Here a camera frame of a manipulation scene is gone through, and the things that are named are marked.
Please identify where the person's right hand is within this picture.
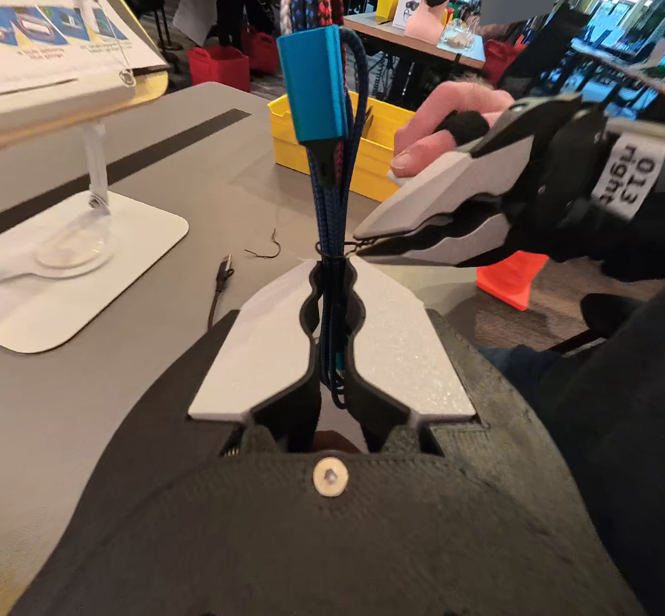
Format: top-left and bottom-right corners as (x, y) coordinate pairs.
(390, 81), (516, 177)

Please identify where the blue braided cable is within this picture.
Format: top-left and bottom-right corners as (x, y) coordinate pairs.
(276, 0), (371, 411)

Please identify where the orange traffic cone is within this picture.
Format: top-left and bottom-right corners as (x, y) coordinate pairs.
(476, 251), (549, 311)

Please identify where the black usb-c hub cable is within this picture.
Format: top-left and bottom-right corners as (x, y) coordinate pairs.
(208, 255), (236, 333)

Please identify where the white product box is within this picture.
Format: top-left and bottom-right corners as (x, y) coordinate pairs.
(392, 0), (423, 29)

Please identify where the pink mannequin head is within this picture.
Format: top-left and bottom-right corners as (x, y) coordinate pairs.
(404, 0), (453, 45)

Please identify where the red bin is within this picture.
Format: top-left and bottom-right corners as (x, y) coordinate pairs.
(483, 39), (525, 87)
(187, 46), (251, 92)
(240, 26), (278, 75)

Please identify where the black twist tie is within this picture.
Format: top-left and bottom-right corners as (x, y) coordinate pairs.
(316, 242), (364, 261)
(244, 229), (282, 259)

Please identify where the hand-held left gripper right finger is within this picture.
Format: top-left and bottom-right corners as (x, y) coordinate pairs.
(343, 255), (478, 440)

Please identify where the dark office chair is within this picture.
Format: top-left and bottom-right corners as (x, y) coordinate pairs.
(551, 294), (645, 354)

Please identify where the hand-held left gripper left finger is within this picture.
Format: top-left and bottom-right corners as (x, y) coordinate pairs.
(188, 258), (324, 440)

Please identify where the black office chair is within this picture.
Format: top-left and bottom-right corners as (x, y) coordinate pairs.
(499, 3), (593, 102)

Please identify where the yellow plastic bin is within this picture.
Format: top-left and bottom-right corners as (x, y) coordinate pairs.
(268, 94), (416, 202)

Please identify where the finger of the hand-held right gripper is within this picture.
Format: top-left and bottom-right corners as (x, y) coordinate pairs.
(357, 212), (513, 269)
(354, 139), (534, 239)

